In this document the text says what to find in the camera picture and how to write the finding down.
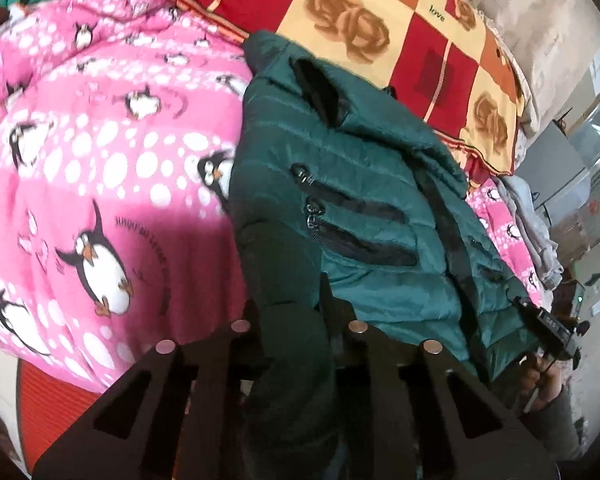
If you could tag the green puffer jacket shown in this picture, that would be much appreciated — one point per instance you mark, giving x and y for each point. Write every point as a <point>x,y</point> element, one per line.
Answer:
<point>370,175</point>

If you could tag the red ribbed mat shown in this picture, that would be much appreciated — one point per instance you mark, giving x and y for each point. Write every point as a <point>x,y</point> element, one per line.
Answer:
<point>55,410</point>

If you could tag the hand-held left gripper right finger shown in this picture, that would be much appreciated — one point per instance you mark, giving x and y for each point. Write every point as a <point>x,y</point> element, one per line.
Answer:
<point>380,375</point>

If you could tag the person's right hand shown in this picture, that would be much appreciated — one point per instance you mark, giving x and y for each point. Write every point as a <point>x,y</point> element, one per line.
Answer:
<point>542,380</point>

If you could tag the grey clothes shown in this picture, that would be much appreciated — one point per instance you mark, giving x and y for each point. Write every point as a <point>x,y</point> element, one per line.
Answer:
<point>532,225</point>

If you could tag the red orange checkered blanket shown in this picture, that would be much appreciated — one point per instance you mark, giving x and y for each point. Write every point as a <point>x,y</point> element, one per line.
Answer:
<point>380,25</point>

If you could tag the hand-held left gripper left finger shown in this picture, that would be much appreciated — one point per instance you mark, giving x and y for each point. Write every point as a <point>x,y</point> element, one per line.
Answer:
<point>230,355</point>

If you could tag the pink penguin print blanket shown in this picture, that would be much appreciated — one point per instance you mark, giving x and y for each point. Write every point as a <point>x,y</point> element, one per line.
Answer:
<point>90,170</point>

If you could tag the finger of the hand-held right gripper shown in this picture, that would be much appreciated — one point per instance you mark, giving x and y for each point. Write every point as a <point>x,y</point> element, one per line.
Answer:
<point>522,306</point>

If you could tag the grey cabinet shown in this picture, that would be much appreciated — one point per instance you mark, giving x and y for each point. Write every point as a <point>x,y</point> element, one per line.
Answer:
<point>550,160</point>

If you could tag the person's right forearm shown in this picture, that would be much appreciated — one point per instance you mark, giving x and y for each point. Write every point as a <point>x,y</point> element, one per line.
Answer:
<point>562,430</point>

